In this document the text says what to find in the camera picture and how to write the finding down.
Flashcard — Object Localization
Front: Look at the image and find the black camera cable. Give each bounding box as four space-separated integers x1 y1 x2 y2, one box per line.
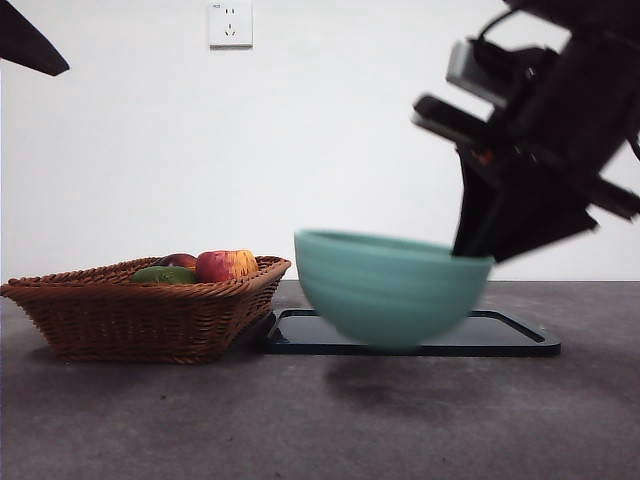
469 8 519 54

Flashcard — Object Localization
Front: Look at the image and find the white wall socket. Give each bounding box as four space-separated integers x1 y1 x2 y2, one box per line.
208 2 254 50

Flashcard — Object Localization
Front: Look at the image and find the green avocado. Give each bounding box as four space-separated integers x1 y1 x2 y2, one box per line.
130 265 199 285

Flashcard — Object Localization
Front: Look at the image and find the dark rectangular tray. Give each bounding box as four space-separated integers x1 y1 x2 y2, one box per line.
263 308 562 357

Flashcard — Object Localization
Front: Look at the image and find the brown wicker basket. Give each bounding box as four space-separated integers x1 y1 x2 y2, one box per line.
0 255 293 365

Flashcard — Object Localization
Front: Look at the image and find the teal ribbed bowl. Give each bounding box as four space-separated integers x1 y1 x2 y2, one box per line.
293 228 495 351

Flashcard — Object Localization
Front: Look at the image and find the red yellow apple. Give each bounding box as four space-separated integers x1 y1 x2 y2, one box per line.
195 249 260 284

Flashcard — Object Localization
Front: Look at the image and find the dark red plum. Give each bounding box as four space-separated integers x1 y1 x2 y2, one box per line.
158 253 199 271

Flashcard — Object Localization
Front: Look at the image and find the pale grey camera box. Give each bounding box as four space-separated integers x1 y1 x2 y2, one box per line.
446 39 512 109

